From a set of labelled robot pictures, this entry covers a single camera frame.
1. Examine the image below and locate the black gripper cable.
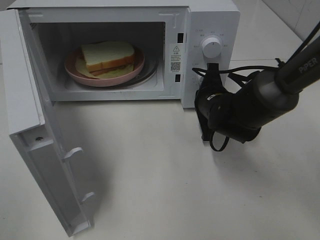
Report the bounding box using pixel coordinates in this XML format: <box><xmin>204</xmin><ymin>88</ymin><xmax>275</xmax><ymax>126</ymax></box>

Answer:
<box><xmin>191</xmin><ymin>14</ymin><xmax>320</xmax><ymax>153</ymax></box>

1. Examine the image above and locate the white timer knob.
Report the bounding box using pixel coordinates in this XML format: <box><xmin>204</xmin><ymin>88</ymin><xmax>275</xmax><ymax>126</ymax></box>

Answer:
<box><xmin>198</xmin><ymin>75</ymin><xmax>204</xmax><ymax>85</ymax></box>

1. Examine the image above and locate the white upper power knob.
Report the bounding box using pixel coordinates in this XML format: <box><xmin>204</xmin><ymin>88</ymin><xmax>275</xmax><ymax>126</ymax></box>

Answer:
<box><xmin>200</xmin><ymin>35</ymin><xmax>222</xmax><ymax>59</ymax></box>

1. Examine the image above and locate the white bread sandwich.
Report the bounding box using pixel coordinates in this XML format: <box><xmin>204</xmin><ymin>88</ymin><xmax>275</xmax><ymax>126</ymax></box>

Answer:
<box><xmin>75</xmin><ymin>41</ymin><xmax>136</xmax><ymax>79</ymax></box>

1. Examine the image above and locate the white microwave door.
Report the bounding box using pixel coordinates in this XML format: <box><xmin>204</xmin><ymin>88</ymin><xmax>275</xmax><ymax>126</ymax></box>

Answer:
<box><xmin>0</xmin><ymin>9</ymin><xmax>91</xmax><ymax>236</ymax></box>

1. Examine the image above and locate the white microwave oven body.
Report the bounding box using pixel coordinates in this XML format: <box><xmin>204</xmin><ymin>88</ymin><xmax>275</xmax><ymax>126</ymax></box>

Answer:
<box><xmin>5</xmin><ymin>0</ymin><xmax>240</xmax><ymax>108</ymax></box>

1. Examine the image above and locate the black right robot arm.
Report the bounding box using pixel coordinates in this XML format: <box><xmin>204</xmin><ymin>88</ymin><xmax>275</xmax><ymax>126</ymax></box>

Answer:
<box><xmin>193</xmin><ymin>38</ymin><xmax>320</xmax><ymax>145</ymax></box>

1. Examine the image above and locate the pink round plate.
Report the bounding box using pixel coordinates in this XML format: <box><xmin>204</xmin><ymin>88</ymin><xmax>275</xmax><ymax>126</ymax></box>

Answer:
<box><xmin>64</xmin><ymin>47</ymin><xmax>145</xmax><ymax>87</ymax></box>

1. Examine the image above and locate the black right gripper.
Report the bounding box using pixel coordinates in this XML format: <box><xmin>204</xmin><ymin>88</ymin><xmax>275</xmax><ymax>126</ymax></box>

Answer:
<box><xmin>194</xmin><ymin>63</ymin><xmax>261</xmax><ymax>143</ymax></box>

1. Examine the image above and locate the glass microwave turntable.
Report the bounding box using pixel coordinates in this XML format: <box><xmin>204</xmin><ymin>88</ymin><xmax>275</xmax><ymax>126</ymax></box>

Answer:
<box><xmin>59</xmin><ymin>59</ymin><xmax>158</xmax><ymax>90</ymax></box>

